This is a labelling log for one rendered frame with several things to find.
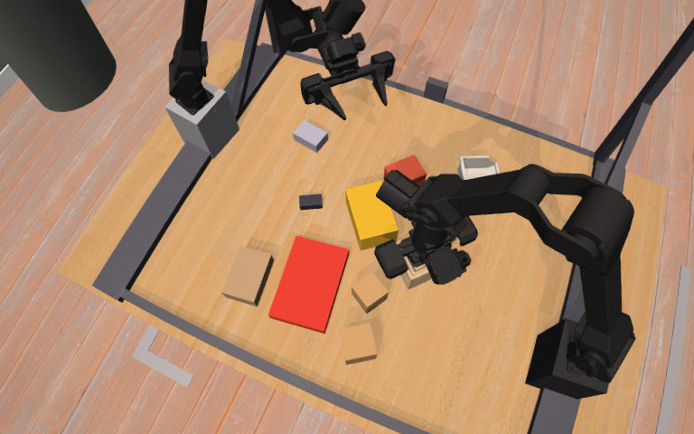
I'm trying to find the black metal gantry frame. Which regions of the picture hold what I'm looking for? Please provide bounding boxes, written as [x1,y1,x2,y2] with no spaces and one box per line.
[232,0,694,189]

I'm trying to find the white open box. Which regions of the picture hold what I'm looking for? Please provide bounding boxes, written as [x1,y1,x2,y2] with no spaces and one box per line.
[457,156,500,180]

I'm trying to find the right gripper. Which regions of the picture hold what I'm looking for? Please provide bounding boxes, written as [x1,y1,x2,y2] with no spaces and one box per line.
[300,42,396,120]

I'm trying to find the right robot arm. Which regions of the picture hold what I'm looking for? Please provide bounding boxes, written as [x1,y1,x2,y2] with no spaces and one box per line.
[169,0,366,115]

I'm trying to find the yellow rectangular block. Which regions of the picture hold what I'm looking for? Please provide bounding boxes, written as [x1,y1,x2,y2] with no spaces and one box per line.
[345,181,399,250]

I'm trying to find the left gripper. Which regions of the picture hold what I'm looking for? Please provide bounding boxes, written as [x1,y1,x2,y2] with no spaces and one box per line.
[374,216,478,279]

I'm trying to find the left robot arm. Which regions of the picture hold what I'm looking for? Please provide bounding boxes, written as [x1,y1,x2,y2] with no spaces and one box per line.
[376,164,636,382]

